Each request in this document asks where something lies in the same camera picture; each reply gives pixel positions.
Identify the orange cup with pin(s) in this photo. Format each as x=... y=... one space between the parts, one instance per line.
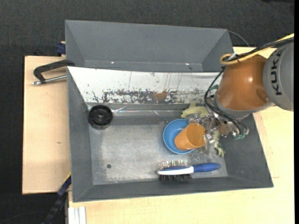
x=189 y=136

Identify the blue bowl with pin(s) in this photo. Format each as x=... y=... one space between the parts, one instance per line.
x=170 y=134

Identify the pale wood board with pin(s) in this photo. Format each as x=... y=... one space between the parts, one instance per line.
x=45 y=125

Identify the grey metal bin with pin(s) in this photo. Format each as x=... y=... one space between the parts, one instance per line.
x=140 y=139

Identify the blue and white hairbrush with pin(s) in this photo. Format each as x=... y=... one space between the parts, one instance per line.
x=184 y=170

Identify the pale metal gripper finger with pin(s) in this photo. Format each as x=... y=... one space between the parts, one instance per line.
x=197 y=121
x=209 y=141

